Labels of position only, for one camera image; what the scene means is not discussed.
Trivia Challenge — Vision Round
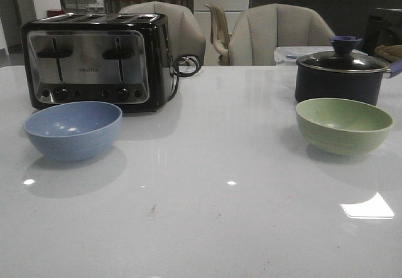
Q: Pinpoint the clear plastic food container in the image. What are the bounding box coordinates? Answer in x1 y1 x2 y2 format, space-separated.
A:
273 46 368 68

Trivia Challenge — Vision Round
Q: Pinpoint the cream office chair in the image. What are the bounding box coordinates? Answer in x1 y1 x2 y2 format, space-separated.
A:
204 3 231 66

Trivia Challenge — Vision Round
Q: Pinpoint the beige armchair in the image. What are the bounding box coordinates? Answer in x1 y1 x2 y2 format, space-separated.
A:
229 3 335 66
119 1 206 65

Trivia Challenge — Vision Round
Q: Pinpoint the beige armchair left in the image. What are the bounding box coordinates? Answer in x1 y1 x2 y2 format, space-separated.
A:
119 1 206 65

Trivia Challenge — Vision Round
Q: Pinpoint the blue plastic bowl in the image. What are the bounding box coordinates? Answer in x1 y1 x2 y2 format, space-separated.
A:
23 101 122 162

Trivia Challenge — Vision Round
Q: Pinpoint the dark blue cooking pot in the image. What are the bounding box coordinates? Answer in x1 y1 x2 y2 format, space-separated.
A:
295 60 401 105

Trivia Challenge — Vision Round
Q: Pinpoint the black and steel toaster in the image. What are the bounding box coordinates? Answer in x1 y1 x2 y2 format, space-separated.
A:
21 13 177 112

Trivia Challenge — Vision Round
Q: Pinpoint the brown woven item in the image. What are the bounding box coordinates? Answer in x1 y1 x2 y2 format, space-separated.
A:
374 45 402 62

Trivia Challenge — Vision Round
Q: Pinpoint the green plastic bowl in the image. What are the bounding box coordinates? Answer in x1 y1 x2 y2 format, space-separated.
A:
295 97 394 156

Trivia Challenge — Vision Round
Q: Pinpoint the glass pot lid blue knob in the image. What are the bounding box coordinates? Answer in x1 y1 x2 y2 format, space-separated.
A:
296 36 389 72

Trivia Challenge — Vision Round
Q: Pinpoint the black toaster power cord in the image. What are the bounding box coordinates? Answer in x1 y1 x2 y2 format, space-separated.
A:
168 55 202 102

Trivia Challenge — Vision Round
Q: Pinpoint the beige armchair right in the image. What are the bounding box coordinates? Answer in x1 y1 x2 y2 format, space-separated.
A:
229 3 335 66

